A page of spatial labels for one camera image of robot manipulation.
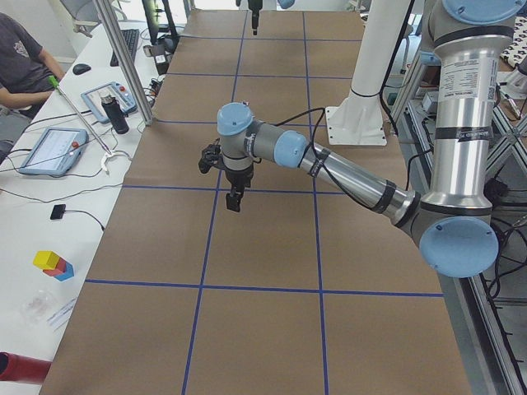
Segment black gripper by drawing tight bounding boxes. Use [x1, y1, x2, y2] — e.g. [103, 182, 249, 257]
[226, 166, 254, 212]
[248, 0, 263, 35]

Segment black monitor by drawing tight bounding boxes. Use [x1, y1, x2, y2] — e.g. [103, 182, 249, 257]
[142, 0, 180, 53]

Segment black box with label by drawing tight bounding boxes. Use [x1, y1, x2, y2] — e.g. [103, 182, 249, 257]
[152, 44, 171, 75]

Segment black keyboard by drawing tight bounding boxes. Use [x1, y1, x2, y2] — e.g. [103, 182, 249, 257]
[121, 29, 140, 63]

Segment black water bottle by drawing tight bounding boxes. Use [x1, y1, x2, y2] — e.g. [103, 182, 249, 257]
[101, 95, 129, 134]

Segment far teach pendant tablet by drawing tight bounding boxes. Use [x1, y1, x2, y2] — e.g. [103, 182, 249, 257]
[81, 81, 137, 124]

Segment teach pendant tablet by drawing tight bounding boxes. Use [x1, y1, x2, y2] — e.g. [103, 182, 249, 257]
[81, 81, 137, 124]
[18, 127, 88, 176]

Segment small black puck device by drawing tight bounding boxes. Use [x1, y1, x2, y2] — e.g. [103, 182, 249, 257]
[49, 204, 66, 221]

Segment blue toy block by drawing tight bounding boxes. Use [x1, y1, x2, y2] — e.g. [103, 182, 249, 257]
[54, 263, 74, 281]

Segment black computer mouse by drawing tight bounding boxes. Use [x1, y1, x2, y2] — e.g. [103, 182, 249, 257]
[72, 63, 91, 76]

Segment near teach pendant tablet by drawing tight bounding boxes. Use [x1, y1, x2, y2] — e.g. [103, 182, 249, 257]
[18, 127, 88, 176]

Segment red toy block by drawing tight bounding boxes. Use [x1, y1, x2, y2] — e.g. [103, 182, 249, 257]
[43, 258, 68, 277]

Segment yellow toy block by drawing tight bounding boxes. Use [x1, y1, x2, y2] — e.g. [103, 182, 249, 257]
[33, 250, 60, 271]

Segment reacher grabber stick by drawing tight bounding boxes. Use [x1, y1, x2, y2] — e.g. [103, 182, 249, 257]
[48, 76, 132, 174]

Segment seated person grey shirt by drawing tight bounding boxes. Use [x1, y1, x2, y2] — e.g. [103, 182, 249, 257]
[1, 13, 64, 119]

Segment red cylinder object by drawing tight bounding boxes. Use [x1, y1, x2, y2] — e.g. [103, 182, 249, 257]
[1, 352, 52, 384]

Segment white pedestal column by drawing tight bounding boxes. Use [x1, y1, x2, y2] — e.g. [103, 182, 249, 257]
[325, 0, 413, 146]

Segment aluminium frame post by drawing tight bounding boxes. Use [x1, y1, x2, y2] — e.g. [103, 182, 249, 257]
[93, 0, 153, 126]

